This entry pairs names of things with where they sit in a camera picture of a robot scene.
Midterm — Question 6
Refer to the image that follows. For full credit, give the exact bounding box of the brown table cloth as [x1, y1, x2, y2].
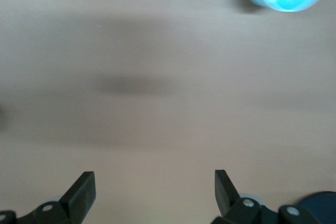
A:
[0, 0, 336, 224]

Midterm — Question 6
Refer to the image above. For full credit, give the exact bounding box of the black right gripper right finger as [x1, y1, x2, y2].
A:
[209, 169, 319, 224]

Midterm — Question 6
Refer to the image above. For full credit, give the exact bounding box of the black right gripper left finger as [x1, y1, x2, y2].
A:
[0, 170, 97, 224]

